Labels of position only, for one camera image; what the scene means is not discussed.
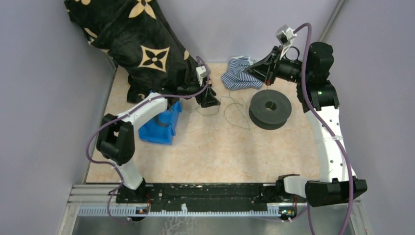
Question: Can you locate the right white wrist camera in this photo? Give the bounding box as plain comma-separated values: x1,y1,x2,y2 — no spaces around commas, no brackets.
276,25,297,46

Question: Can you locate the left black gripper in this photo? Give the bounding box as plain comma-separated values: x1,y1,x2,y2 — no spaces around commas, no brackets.
178,74,221,108

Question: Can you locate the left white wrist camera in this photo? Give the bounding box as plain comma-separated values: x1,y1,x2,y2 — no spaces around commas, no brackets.
196,65,210,87

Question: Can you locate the black cable spool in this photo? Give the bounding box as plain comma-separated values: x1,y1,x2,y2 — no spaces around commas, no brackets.
249,90,292,130

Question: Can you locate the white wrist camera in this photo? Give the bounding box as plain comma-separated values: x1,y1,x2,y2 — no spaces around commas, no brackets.
196,65,210,87
276,25,297,46

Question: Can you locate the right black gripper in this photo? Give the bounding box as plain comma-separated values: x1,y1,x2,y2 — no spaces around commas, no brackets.
243,45,309,86

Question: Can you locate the thin green wire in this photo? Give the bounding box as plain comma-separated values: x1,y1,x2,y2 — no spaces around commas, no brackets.
189,82,279,131

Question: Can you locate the blue plastic bin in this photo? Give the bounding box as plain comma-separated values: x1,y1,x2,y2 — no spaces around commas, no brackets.
138,98,183,145

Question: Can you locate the aluminium frame rail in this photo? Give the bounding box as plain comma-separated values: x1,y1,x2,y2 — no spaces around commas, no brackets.
67,184,119,206

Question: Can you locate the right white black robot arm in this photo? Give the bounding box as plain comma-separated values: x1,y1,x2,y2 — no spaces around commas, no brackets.
246,42,368,207

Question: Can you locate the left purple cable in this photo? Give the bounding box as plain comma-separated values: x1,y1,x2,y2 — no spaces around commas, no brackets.
85,55,213,224

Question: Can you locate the black beige floral blanket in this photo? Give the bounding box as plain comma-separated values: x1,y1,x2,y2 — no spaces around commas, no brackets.
64,0,200,103

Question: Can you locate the blue white striped cloth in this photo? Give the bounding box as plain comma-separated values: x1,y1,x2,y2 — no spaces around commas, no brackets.
221,56,263,91

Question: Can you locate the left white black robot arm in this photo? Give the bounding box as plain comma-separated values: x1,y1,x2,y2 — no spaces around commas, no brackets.
93,71,211,203

